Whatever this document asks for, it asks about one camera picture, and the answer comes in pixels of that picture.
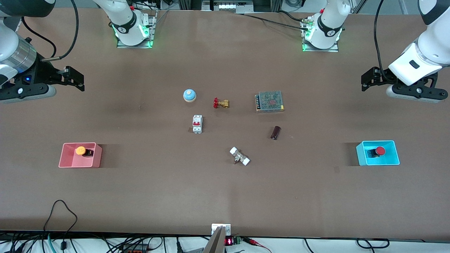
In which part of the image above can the metal fitting with white caps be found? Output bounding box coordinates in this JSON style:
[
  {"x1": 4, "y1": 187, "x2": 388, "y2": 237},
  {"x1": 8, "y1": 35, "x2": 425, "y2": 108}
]
[{"x1": 230, "y1": 147, "x2": 251, "y2": 166}]

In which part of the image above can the yellow push button switch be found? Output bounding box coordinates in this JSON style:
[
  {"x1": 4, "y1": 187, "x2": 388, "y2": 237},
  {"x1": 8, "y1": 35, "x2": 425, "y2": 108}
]
[{"x1": 75, "y1": 146, "x2": 95, "y2": 158}]

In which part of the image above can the black base power cable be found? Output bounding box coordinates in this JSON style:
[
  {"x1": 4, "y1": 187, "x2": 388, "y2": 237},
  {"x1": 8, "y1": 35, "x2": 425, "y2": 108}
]
[{"x1": 242, "y1": 13, "x2": 310, "y2": 31}]

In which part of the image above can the black orange power strip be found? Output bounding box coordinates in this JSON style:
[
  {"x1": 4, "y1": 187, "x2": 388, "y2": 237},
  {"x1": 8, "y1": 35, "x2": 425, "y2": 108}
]
[{"x1": 121, "y1": 244, "x2": 150, "y2": 253}]

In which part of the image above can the cyan plastic box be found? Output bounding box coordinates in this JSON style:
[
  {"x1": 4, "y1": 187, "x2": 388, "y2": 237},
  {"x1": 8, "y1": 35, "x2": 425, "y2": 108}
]
[{"x1": 356, "y1": 140, "x2": 400, "y2": 166}]

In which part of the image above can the grey camera mount pole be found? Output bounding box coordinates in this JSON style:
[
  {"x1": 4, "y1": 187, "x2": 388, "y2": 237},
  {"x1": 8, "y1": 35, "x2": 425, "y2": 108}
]
[{"x1": 203, "y1": 226, "x2": 226, "y2": 253}]

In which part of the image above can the silver camera mount bracket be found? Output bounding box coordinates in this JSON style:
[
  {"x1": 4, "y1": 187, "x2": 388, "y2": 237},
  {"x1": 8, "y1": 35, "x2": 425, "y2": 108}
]
[{"x1": 211, "y1": 223, "x2": 232, "y2": 236}]

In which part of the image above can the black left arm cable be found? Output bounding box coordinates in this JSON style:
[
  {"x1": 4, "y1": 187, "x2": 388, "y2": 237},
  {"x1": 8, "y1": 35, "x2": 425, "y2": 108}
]
[{"x1": 374, "y1": 0, "x2": 387, "y2": 79}]

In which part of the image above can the pink plastic box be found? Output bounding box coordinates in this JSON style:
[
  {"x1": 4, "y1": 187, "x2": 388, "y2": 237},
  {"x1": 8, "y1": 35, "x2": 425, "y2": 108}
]
[{"x1": 58, "y1": 142, "x2": 103, "y2": 168}]

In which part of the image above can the aluminium frame rack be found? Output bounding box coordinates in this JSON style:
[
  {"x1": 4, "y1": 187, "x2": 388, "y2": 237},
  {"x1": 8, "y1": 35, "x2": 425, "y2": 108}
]
[{"x1": 179, "y1": 0, "x2": 283, "y2": 14}]

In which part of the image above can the metal mesh power supply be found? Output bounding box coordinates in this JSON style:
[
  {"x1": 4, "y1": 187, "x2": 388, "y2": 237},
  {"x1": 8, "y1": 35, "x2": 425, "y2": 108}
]
[{"x1": 255, "y1": 91, "x2": 285, "y2": 113}]

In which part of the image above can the red clip lead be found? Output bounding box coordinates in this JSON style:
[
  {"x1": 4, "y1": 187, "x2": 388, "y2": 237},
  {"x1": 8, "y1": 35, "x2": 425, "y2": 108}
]
[{"x1": 245, "y1": 238, "x2": 272, "y2": 253}]

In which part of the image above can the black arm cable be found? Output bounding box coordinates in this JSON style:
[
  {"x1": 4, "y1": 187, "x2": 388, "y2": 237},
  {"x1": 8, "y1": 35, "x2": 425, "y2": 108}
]
[
  {"x1": 40, "y1": 0, "x2": 79, "y2": 62},
  {"x1": 374, "y1": 0, "x2": 387, "y2": 79}
]

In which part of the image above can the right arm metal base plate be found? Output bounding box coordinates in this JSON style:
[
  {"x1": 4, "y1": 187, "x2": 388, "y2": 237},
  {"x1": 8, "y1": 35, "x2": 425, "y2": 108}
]
[{"x1": 117, "y1": 13, "x2": 156, "y2": 49}]

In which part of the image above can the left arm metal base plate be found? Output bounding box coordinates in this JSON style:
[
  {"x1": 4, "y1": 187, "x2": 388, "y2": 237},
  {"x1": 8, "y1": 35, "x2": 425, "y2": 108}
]
[{"x1": 302, "y1": 20, "x2": 339, "y2": 53}]

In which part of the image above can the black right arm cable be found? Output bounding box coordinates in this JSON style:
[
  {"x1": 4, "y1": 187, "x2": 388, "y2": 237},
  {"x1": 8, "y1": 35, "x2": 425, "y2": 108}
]
[{"x1": 40, "y1": 0, "x2": 79, "y2": 62}]

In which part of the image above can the thin black looped cable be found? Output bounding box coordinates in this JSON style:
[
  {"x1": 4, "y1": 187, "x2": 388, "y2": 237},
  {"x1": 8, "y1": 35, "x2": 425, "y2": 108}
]
[{"x1": 43, "y1": 200, "x2": 78, "y2": 251}]

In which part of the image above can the black coiled cable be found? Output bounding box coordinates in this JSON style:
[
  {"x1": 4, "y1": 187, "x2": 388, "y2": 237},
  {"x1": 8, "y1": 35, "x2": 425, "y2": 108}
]
[{"x1": 356, "y1": 238, "x2": 391, "y2": 249}]

